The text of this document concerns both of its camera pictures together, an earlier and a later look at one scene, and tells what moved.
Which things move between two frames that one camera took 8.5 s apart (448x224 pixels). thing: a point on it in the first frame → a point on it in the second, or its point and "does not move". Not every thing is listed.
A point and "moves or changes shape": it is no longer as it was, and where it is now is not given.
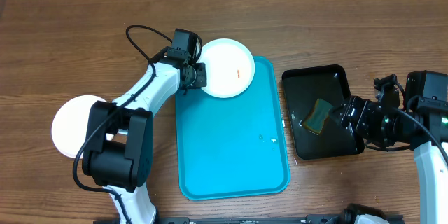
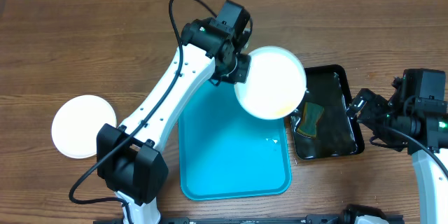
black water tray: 329,83 does not move
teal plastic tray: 234,147 does not move
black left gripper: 201,82 → 241,76
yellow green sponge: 316,118 moves or changes shape
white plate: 230,68 moves or changes shape
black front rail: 309,219 does not move
